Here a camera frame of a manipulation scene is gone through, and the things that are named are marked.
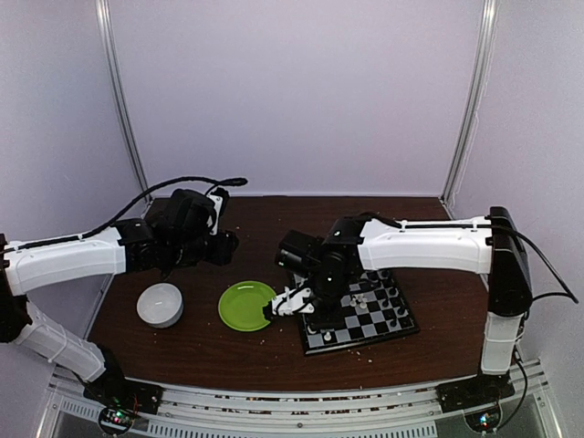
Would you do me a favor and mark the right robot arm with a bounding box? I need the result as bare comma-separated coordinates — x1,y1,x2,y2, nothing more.
263,206,533,403

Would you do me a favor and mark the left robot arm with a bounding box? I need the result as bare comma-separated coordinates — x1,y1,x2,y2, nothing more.
1,187,238,405

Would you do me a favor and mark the black and white chessboard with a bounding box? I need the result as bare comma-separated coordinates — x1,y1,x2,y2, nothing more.
298,268,420,356

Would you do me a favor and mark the lime green plate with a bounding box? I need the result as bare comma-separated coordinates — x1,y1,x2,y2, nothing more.
218,280,276,332

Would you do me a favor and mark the white bowl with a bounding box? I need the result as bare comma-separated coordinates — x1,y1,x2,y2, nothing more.
136,283,183,329

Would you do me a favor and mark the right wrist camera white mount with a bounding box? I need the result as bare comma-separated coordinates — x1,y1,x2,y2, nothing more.
263,287,315,321

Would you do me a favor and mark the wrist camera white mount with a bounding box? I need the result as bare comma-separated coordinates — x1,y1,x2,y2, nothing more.
263,287,315,321
205,187,229,235

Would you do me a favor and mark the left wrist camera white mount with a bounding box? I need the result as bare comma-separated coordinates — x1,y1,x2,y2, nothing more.
205,187,229,235

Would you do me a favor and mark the black braided cable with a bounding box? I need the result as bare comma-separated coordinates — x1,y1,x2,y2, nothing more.
77,177,249,243

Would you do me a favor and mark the aluminium front rail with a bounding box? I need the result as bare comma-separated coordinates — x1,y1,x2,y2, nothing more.
36,358,562,438

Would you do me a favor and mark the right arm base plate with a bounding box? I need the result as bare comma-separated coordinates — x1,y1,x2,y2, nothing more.
435,375,515,413

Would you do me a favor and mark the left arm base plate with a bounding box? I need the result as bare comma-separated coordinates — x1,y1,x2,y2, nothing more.
79,372,163,414

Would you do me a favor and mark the left aluminium corner post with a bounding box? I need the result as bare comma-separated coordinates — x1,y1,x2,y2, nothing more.
95,0,148,191

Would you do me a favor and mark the aluminium corner post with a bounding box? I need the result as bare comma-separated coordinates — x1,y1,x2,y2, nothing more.
95,0,148,191
443,0,498,198

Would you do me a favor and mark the right aluminium corner post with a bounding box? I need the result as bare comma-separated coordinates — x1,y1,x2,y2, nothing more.
443,0,498,198

